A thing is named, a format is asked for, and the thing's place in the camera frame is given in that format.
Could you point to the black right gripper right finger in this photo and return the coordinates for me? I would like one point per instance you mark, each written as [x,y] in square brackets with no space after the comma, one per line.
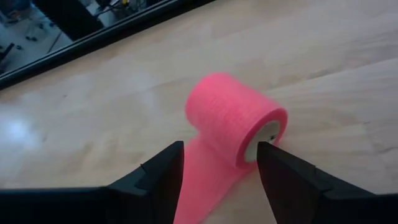
[295,193]

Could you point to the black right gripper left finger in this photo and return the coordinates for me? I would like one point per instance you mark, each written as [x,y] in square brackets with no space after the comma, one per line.
[149,193]

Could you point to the pink bandage roll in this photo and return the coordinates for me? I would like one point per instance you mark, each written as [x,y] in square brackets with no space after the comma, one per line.
[224,109]

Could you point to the black aluminium table frame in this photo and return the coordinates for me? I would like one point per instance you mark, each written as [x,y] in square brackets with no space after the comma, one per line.
[93,43]

